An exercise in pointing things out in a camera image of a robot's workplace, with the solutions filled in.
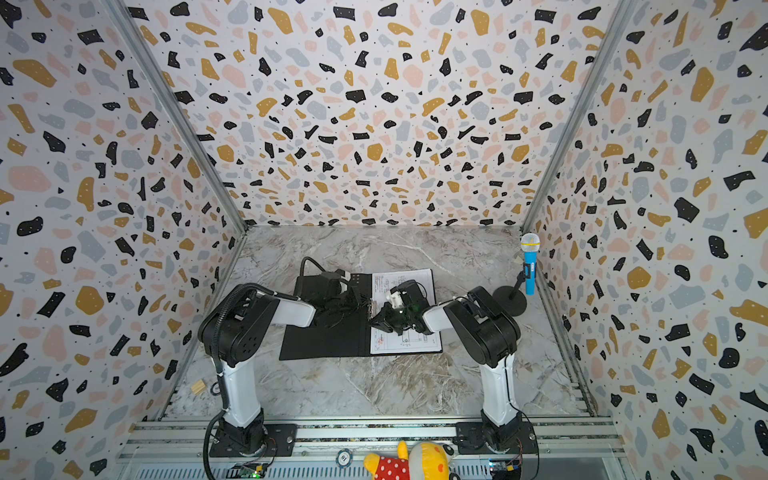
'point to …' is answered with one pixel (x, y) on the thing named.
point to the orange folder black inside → (361, 337)
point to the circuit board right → (506, 469)
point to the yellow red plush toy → (425, 461)
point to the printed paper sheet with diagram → (383, 340)
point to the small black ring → (211, 389)
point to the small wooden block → (198, 386)
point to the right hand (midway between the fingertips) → (364, 318)
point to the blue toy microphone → (530, 243)
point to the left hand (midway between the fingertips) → (372, 294)
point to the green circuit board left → (250, 470)
